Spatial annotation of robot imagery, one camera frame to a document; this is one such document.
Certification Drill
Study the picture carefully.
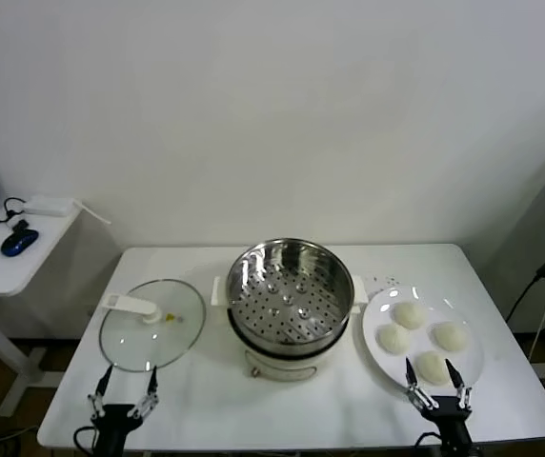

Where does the white electric cooker base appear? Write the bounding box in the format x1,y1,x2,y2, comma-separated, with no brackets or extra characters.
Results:
211,274,368,385

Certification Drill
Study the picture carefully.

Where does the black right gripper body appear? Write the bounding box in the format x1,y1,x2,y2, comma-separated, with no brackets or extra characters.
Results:
419,398,474,457

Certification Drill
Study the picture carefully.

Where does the blue computer mouse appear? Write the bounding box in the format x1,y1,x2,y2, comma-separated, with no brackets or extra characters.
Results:
0,228,39,257

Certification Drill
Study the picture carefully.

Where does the white floor cable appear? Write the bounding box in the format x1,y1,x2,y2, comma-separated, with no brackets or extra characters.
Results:
0,425,40,447

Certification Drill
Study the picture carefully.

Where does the white round plate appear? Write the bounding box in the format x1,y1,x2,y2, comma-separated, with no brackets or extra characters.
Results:
361,285,486,399

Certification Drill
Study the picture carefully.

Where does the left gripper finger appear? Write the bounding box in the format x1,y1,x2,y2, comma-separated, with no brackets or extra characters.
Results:
87,365,113,421
128,365,162,420

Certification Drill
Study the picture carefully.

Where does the white steamed baozi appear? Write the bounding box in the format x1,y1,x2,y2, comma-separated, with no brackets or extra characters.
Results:
393,300,429,330
376,324,412,356
415,350,451,386
431,322,469,352

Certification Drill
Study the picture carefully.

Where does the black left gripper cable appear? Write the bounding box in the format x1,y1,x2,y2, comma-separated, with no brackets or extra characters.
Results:
72,425,100,453

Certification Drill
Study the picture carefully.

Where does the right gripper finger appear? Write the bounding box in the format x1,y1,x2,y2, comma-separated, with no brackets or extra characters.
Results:
445,358,474,413
404,356,438,411

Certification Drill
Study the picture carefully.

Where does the glass lid white handle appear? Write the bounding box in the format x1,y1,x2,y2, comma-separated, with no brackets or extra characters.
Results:
98,278,207,373

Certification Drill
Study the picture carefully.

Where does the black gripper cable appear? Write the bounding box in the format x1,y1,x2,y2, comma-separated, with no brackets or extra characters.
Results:
72,425,100,453
416,430,441,452

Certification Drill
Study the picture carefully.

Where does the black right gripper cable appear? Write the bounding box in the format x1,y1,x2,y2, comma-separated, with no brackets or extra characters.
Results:
416,430,441,452

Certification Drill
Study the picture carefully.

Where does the stainless steel steamer basket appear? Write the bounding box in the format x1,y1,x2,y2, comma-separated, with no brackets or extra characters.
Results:
226,238,355,345

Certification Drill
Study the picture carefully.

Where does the black desk cable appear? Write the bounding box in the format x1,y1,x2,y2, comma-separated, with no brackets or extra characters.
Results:
0,196,29,225

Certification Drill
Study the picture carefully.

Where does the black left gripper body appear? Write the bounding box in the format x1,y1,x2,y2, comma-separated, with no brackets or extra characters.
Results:
91,404,141,457

